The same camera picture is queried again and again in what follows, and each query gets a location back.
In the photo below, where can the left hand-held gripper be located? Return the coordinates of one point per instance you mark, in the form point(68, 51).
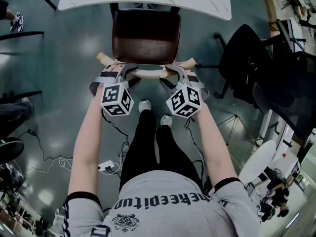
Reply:
point(114, 99)

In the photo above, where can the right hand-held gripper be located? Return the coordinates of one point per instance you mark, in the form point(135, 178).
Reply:
point(184, 100)

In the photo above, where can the brown seat wooden chair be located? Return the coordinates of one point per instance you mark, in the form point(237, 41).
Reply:
point(145, 36)

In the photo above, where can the person's right forearm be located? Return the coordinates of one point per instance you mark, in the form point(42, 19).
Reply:
point(212, 142)

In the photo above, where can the person's left forearm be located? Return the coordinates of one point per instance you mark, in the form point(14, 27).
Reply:
point(90, 137)

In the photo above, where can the black office chair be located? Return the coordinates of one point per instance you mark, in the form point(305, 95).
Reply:
point(242, 55)

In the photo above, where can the person's right hand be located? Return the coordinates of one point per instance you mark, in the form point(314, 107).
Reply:
point(192, 75)

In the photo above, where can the person's left hand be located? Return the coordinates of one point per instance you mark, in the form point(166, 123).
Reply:
point(111, 71)

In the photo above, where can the person's left white sneaker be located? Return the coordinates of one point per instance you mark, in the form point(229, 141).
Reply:
point(145, 105)

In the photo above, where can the person's white sneaker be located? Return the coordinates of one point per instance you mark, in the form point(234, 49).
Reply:
point(166, 120)
point(145, 105)

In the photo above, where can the person's right white sneaker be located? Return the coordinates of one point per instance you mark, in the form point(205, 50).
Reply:
point(166, 120)

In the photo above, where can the person's black trousers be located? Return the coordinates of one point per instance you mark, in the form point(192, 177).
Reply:
point(153, 152)

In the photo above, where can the white power strip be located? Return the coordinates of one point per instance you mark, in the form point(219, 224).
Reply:
point(107, 165)

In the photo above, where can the person's grey printed t-shirt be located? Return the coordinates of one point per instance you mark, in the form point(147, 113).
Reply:
point(168, 194)

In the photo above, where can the white round side table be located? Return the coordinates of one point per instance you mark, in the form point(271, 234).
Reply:
point(259, 159)

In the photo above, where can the white metal cabinet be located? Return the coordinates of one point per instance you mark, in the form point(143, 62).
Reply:
point(287, 137)

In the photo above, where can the black round floor fan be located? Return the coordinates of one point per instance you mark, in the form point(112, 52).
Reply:
point(10, 149)

